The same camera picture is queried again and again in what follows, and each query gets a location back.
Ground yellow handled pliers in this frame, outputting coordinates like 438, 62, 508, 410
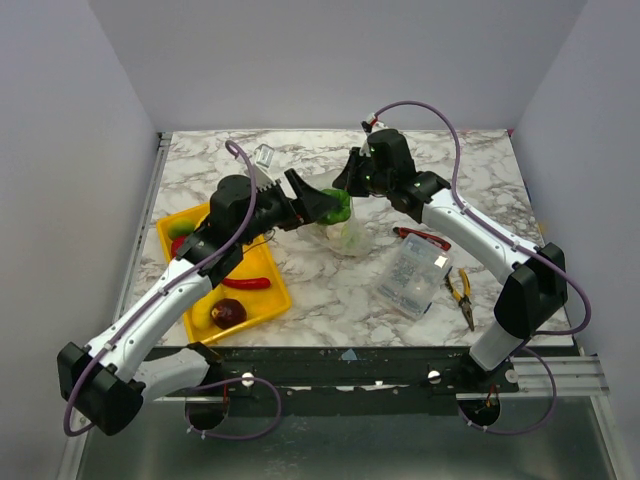
444, 268, 475, 332

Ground yellow plastic tray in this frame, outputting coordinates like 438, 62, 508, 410
160, 232, 292, 346

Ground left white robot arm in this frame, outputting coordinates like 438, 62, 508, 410
56, 169, 340, 437

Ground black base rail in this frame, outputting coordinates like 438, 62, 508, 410
149, 344, 584, 416

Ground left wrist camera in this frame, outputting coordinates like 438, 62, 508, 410
252, 144, 281, 191

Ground red chili pepper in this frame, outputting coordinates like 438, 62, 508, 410
222, 277, 271, 290

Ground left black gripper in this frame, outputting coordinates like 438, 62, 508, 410
237, 169, 339, 246

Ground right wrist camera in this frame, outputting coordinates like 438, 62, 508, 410
360, 112, 387, 135

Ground clear plastic parts box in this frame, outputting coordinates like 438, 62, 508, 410
373, 233, 452, 320

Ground clear zip top bag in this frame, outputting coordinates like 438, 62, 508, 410
298, 170, 372, 257

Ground green mango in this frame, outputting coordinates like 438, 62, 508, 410
167, 217, 196, 241

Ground red black utility knife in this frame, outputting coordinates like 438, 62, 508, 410
392, 226, 451, 251

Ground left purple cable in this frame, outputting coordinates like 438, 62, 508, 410
63, 139, 284, 441

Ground purple cable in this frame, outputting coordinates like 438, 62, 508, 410
372, 100, 595, 435
63, 139, 284, 441

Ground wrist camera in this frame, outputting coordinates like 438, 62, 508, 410
360, 112, 387, 135
252, 144, 281, 191

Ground green bell pepper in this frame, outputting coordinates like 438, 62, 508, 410
314, 188, 352, 225

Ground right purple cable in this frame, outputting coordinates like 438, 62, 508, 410
372, 100, 595, 435

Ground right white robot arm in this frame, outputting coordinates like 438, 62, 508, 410
332, 129, 568, 392

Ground dark red apple front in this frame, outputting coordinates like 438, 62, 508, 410
210, 298, 247, 330

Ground red tomato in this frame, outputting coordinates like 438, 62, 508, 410
170, 236, 186, 258

